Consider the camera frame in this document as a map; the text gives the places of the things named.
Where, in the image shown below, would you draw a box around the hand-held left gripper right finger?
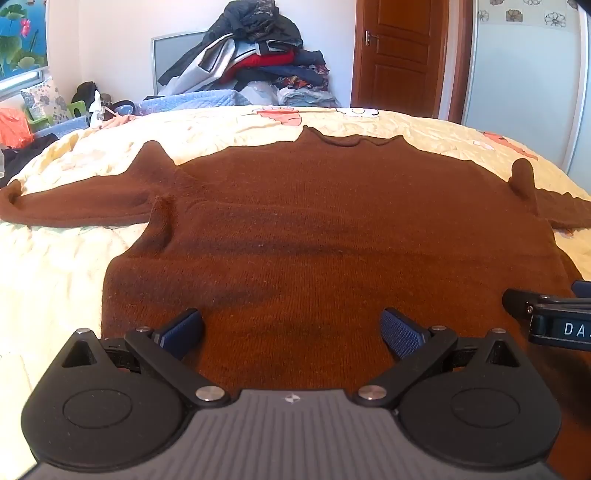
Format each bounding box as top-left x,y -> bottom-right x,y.
355,308 -> 523,408

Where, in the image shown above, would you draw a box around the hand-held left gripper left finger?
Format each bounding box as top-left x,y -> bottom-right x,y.
60,308 -> 232,408

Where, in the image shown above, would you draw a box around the brown knit sweater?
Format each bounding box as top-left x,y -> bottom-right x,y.
0,124 -> 591,402

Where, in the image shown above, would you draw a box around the pile of clothes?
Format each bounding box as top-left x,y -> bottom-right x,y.
157,0 -> 342,108

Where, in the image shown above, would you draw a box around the yellow printed bedspread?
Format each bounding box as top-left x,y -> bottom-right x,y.
0,105 -> 591,480

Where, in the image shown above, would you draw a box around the white sliding wardrobe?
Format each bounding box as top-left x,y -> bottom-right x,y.
462,0 -> 591,185

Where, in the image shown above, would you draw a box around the blue quilted blanket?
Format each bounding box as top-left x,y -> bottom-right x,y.
34,89 -> 254,139

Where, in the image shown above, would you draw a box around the dark cloth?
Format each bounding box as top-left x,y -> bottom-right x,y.
0,134 -> 59,188

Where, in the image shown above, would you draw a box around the green plastic chair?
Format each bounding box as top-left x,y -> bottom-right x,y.
25,99 -> 89,132

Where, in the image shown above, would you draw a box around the black bag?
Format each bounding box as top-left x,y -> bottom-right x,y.
71,82 -> 114,112

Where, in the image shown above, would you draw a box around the orange plastic bag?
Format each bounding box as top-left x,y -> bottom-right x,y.
0,107 -> 36,148

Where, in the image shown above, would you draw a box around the brown wooden door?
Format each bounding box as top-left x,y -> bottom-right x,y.
350,0 -> 475,124

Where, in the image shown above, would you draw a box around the floral pillow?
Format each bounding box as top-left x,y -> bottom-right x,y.
21,78 -> 72,125

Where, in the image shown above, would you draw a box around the grey framed panel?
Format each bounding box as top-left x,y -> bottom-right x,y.
151,31 -> 209,95

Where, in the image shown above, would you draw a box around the window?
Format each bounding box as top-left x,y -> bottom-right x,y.
0,67 -> 52,100

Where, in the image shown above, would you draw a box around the lotus flower wall poster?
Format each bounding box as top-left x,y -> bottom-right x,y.
0,0 -> 49,80

